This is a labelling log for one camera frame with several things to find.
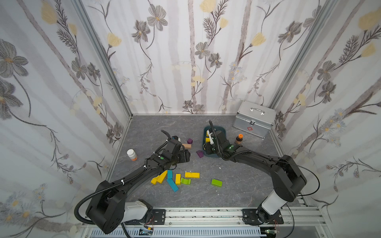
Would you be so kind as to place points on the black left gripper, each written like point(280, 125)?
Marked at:
point(183, 154)

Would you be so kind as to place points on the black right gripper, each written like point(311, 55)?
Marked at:
point(210, 146)

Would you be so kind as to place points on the long yellow block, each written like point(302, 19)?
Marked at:
point(162, 177)
point(192, 175)

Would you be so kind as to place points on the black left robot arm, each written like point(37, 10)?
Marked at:
point(106, 207)

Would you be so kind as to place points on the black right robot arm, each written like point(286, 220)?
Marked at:
point(286, 176)

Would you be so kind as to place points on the teal plastic bin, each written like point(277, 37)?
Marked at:
point(213, 150)

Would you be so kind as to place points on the purple wedge block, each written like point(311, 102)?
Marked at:
point(200, 153)

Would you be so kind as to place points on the green arch block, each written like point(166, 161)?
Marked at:
point(186, 181)

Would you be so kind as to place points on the long teal block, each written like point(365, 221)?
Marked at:
point(172, 184)

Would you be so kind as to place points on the orange cap brown bottle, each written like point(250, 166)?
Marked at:
point(239, 139)

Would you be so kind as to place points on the green flat block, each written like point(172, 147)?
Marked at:
point(216, 183)

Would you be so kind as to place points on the silver metal case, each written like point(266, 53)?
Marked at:
point(254, 119)

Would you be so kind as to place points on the white cap orange bottle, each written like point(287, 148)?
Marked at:
point(132, 155)

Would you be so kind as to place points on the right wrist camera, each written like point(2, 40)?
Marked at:
point(211, 140)

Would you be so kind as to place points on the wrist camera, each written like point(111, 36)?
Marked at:
point(176, 138)
point(211, 140)

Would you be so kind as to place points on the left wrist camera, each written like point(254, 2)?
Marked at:
point(176, 138)

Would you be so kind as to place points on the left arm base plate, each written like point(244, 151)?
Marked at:
point(152, 217)

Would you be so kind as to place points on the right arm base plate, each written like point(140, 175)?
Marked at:
point(256, 217)

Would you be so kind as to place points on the aluminium rail frame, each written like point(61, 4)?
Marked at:
point(299, 222)

